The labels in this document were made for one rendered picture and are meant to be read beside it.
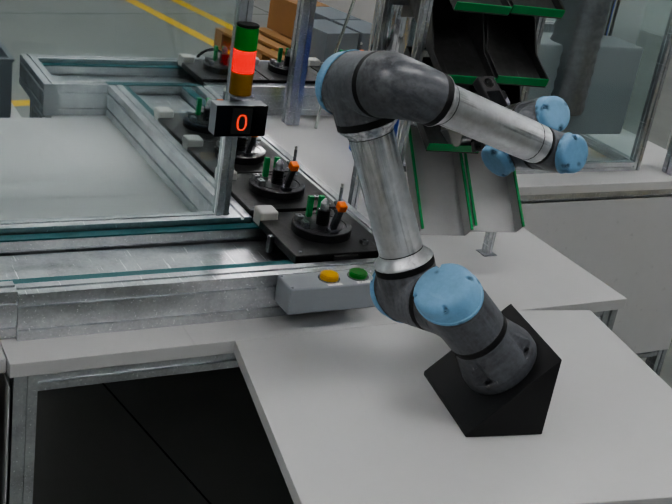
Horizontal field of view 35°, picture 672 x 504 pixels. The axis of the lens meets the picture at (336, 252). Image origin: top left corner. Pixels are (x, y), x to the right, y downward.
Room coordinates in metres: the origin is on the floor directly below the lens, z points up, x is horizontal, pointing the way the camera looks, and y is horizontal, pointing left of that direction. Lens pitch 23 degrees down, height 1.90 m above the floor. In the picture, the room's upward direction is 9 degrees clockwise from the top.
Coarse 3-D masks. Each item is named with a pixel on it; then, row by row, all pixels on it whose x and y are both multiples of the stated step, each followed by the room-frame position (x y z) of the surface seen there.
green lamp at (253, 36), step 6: (240, 30) 2.24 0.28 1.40; (246, 30) 2.24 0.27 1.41; (252, 30) 2.24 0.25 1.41; (258, 30) 2.26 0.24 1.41; (240, 36) 2.24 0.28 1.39; (246, 36) 2.24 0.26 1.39; (252, 36) 2.25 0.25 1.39; (234, 42) 2.26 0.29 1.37; (240, 42) 2.24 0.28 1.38; (246, 42) 2.24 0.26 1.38; (252, 42) 2.25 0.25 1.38; (240, 48) 2.24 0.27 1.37; (246, 48) 2.24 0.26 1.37; (252, 48) 2.25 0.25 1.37
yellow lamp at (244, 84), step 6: (234, 72) 2.25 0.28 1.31; (234, 78) 2.25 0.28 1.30; (240, 78) 2.24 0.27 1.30; (246, 78) 2.24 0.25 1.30; (252, 78) 2.26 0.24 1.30; (234, 84) 2.24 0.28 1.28; (240, 84) 2.24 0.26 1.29; (246, 84) 2.25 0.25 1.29; (252, 84) 2.27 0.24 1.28; (234, 90) 2.24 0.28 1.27; (240, 90) 2.24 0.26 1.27; (246, 90) 2.25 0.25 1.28; (240, 96) 2.24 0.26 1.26; (246, 96) 2.25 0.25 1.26
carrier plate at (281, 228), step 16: (256, 224) 2.28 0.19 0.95; (272, 224) 2.25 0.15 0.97; (288, 224) 2.27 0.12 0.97; (352, 224) 2.34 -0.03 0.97; (288, 240) 2.18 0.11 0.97; (304, 240) 2.19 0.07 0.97; (352, 240) 2.24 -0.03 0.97; (368, 240) 2.25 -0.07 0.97; (288, 256) 2.13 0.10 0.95; (304, 256) 2.11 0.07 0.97; (320, 256) 2.13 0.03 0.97; (368, 256) 2.19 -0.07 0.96
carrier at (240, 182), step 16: (240, 176) 2.53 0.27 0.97; (256, 176) 2.46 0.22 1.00; (272, 176) 2.48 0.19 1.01; (240, 192) 2.42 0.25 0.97; (256, 192) 2.43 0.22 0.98; (272, 192) 2.41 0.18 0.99; (288, 192) 2.42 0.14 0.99; (304, 192) 2.50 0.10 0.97; (320, 192) 2.51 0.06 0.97; (288, 208) 2.37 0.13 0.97; (304, 208) 2.39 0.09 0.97
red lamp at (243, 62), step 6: (234, 48) 2.26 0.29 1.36; (234, 54) 2.25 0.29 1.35; (240, 54) 2.24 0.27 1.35; (246, 54) 2.24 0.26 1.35; (252, 54) 2.25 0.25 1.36; (234, 60) 2.25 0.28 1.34; (240, 60) 2.24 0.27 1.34; (246, 60) 2.24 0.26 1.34; (252, 60) 2.25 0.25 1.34; (234, 66) 2.25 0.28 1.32; (240, 66) 2.24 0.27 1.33; (246, 66) 2.24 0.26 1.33; (252, 66) 2.25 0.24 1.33; (240, 72) 2.24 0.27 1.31; (246, 72) 2.24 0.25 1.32; (252, 72) 2.26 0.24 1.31
